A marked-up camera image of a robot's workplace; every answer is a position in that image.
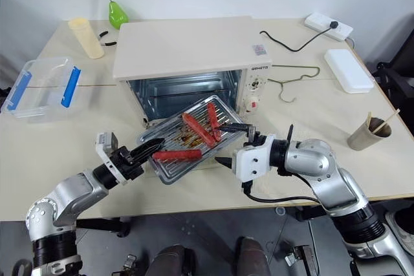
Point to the white power strip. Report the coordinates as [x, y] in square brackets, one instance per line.
[318, 20]

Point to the clear box with blue latches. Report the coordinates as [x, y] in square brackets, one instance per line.
[69, 87]

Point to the short wooden stick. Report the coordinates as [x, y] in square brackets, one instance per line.
[369, 121]

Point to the red white oven knob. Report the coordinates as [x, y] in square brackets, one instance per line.
[253, 104]

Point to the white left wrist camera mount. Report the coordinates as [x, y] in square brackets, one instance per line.
[105, 142]

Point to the silver oven knob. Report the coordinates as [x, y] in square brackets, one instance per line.
[255, 84]

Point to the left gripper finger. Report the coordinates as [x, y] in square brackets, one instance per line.
[147, 158]
[148, 145]

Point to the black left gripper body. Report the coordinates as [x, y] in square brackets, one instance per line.
[127, 167]

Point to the dark brown rounded shape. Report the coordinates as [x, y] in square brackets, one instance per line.
[252, 256]
[173, 261]

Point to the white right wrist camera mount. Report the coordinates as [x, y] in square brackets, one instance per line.
[252, 163]

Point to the metal baking tray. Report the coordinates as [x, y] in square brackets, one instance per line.
[176, 167]

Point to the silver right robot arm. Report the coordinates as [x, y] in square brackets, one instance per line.
[323, 163]

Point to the metal cup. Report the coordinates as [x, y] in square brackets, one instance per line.
[363, 140]

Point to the green pear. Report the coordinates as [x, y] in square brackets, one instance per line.
[117, 15]

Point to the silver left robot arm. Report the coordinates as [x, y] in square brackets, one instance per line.
[71, 192]

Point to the toaster oven glass door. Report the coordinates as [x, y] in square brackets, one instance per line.
[146, 123]

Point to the cream cylindrical container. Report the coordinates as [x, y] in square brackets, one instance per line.
[86, 38]

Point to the black office chair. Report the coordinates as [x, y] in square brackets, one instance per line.
[399, 59]

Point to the metal caster bracket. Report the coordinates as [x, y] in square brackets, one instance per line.
[297, 256]

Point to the white rectangular case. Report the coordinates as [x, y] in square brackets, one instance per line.
[349, 69]

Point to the long wooden stick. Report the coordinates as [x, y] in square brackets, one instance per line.
[388, 120]

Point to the red sausage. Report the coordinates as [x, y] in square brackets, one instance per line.
[212, 116]
[176, 154]
[197, 129]

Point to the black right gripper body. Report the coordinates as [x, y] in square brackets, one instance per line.
[255, 140]

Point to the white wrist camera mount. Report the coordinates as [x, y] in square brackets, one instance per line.
[105, 142]
[252, 163]

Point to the cream toaster oven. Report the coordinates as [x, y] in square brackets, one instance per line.
[181, 46]

